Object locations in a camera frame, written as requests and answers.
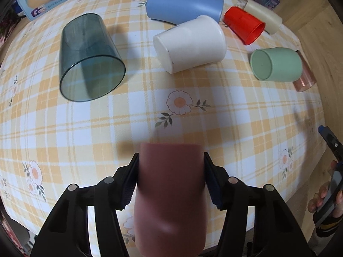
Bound dusty rose opaque cup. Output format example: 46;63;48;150
134;143;207;256

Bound transparent pink plastic cup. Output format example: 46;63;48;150
293;50;317;92

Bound sage green cup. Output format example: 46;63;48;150
249;47;303;82

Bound cream beige cup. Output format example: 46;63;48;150
244;0;283;35

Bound red plastic cup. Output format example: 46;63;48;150
223;6;266;45

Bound white plastic cup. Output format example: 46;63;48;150
153;15;227;74

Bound transparent teal plastic cup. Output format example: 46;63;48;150
59;13;126;102

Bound blue plastic cup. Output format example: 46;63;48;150
146;0;224;25

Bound person's right hand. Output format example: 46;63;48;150
308;160;343;218

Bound yellow plaid floral tablecloth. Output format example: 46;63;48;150
1;0;326;233

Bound wooden shelf cabinet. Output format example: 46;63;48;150
274;0;334;31

